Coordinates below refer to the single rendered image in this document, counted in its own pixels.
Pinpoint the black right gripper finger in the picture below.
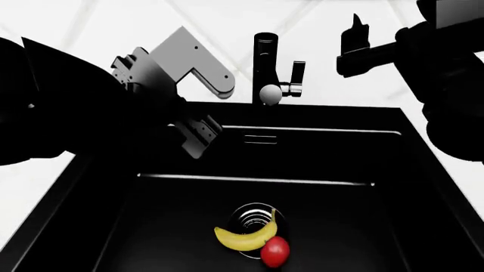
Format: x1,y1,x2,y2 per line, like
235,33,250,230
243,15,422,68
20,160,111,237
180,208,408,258
340,12,371,55

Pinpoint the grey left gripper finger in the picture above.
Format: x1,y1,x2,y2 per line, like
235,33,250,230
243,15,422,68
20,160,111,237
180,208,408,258
150,25,237,100
174,113,224,160

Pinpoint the black sink faucet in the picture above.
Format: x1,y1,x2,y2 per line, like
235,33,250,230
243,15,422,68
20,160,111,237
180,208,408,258
252,32,284,108

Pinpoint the black kitchen sink basin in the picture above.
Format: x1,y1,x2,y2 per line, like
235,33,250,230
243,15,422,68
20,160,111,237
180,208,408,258
0,100,484,272

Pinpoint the chrome sink drain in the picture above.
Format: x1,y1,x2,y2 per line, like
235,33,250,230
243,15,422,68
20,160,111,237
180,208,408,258
228,202,289,259

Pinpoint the yellow banana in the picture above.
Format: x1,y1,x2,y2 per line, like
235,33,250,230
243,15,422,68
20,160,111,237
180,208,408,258
213,208,279,252

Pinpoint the red apple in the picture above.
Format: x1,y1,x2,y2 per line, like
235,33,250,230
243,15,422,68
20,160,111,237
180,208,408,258
259,236,291,269

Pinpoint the black chrome faucet handle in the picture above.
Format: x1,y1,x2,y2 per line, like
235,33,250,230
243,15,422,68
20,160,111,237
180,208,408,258
280,60,307,99

